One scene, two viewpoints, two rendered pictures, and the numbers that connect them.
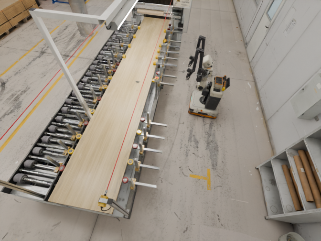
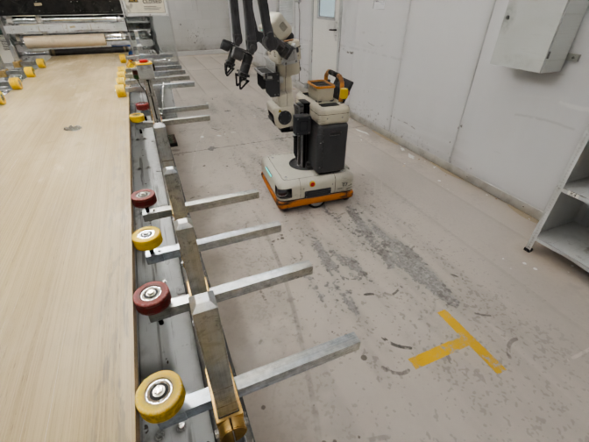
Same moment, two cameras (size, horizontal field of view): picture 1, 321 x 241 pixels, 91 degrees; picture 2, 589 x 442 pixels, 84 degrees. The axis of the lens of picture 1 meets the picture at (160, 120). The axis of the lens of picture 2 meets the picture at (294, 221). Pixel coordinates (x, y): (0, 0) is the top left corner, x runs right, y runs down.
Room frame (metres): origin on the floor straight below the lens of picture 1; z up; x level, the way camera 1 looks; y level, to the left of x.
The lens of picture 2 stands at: (0.41, 0.32, 1.48)
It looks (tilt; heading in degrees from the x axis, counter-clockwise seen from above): 35 degrees down; 331
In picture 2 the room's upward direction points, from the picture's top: straight up
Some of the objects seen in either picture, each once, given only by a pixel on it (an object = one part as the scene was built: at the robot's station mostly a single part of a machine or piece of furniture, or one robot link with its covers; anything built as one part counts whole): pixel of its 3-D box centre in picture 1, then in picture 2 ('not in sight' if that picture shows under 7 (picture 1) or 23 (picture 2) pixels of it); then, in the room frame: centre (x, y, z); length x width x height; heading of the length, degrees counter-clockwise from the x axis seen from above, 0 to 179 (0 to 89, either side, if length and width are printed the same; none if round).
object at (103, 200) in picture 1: (117, 207); not in sight; (0.19, 0.38, 1.20); 0.15 x 0.12 x 1.00; 174
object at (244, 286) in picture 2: (148, 149); (236, 288); (1.02, 0.16, 0.84); 0.43 x 0.03 x 0.04; 84
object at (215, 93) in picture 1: (212, 92); (316, 127); (2.64, -1.13, 0.59); 0.55 x 0.34 x 0.83; 169
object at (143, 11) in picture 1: (157, 12); (87, 39); (5.38, 0.31, 1.05); 1.43 x 0.12 x 0.12; 84
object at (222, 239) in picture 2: (151, 136); (217, 241); (1.27, 0.13, 0.82); 0.43 x 0.03 x 0.04; 84
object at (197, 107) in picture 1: (203, 104); (305, 175); (2.66, -1.04, 0.16); 0.67 x 0.64 x 0.25; 79
